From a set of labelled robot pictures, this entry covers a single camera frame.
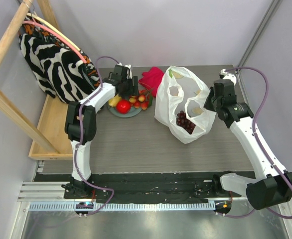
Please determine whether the red yellow strawberry bunch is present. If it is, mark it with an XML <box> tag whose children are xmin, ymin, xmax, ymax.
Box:
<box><xmin>128</xmin><ymin>89</ymin><xmax>153</xmax><ymax>110</ymax></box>

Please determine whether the white lemon print plastic bag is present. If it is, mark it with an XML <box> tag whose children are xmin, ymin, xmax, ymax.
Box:
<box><xmin>154</xmin><ymin>66</ymin><xmax>216</xmax><ymax>144</ymax></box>

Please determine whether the dark purple grape bunch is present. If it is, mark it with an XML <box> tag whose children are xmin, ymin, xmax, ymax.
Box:
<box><xmin>176</xmin><ymin>111</ymin><xmax>195</xmax><ymax>134</ymax></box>

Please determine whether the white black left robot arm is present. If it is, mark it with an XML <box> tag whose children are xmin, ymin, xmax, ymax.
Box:
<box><xmin>62</xmin><ymin>64</ymin><xmax>139</xmax><ymax>199</ymax></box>

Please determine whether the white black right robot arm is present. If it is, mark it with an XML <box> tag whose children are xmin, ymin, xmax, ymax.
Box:
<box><xmin>204</xmin><ymin>79</ymin><xmax>292</xmax><ymax>210</ymax></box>

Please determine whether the red apple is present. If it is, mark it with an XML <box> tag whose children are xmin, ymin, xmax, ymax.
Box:
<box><xmin>116</xmin><ymin>100</ymin><xmax>131</xmax><ymax>114</ymax></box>

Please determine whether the folded red cloth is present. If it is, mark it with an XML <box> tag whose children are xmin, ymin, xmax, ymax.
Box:
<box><xmin>139</xmin><ymin>67</ymin><xmax>164</xmax><ymax>97</ymax></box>

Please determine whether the grey glass plate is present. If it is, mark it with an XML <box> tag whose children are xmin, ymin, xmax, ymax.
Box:
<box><xmin>107</xmin><ymin>97</ymin><xmax>142</xmax><ymax>118</ymax></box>

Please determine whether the camouflage orange black garment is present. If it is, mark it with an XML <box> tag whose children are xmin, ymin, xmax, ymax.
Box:
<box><xmin>22</xmin><ymin>15</ymin><xmax>100</xmax><ymax>89</ymax></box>

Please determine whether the zebra pattern black white garment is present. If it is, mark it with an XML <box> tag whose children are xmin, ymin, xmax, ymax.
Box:
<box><xmin>19</xmin><ymin>33</ymin><xmax>95</xmax><ymax>104</ymax></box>

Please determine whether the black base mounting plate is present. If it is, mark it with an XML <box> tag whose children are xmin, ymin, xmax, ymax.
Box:
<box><xmin>62</xmin><ymin>172</ymin><xmax>239</xmax><ymax>204</ymax></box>

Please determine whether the cream clothes hanger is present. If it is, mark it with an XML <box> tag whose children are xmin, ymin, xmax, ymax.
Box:
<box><xmin>27</xmin><ymin>13</ymin><xmax>81</xmax><ymax>51</ymax></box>

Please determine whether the pink clothes hanger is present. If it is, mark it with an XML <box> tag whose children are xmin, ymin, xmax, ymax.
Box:
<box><xmin>22</xmin><ymin>21</ymin><xmax>87</xmax><ymax>63</ymax></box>

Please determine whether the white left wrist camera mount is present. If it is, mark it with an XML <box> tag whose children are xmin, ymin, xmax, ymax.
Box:
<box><xmin>118</xmin><ymin>63</ymin><xmax>133</xmax><ymax>79</ymax></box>

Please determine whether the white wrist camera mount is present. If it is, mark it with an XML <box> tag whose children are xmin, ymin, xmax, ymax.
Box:
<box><xmin>219</xmin><ymin>69</ymin><xmax>237</xmax><ymax>85</ymax></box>
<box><xmin>118</xmin><ymin>63</ymin><xmax>133</xmax><ymax>79</ymax></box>

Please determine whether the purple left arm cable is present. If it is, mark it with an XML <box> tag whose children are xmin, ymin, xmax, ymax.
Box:
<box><xmin>73</xmin><ymin>55</ymin><xmax>116</xmax><ymax>216</ymax></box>

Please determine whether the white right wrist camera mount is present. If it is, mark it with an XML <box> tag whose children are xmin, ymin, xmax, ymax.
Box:
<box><xmin>219</xmin><ymin>69</ymin><xmax>237</xmax><ymax>85</ymax></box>

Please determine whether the wooden clothes rack frame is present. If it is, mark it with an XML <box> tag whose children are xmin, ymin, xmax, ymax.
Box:
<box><xmin>0</xmin><ymin>0</ymin><xmax>72</xmax><ymax>161</ymax></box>

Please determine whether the aluminium corner frame profile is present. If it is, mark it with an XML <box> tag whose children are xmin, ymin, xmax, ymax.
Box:
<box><xmin>240</xmin><ymin>0</ymin><xmax>282</xmax><ymax>64</ymax></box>

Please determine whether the aluminium cable duct rail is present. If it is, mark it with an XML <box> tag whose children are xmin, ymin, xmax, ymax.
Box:
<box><xmin>29</xmin><ymin>201</ymin><xmax>215</xmax><ymax>212</ymax></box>

